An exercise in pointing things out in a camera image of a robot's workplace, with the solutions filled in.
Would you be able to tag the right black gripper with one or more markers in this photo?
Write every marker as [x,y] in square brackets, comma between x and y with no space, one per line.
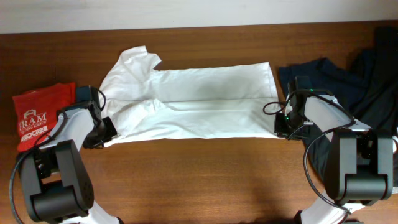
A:
[280,127]

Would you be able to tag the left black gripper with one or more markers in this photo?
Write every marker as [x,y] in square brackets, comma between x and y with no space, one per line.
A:
[111,130]

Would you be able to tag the white t-shirt with graphic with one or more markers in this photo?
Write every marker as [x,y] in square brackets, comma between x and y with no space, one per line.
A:
[147,104]

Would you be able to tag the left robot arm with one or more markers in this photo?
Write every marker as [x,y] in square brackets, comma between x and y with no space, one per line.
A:
[55,184]

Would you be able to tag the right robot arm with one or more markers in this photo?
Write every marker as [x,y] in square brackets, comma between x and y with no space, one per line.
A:
[359,167]

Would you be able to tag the folded red t-shirt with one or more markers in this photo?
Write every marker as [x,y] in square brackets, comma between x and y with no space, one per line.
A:
[37,111]

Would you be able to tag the dark navy garment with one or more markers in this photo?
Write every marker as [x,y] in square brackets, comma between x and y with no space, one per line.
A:
[347,86]

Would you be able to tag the black garment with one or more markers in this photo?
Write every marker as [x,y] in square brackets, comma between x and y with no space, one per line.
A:
[377,68]

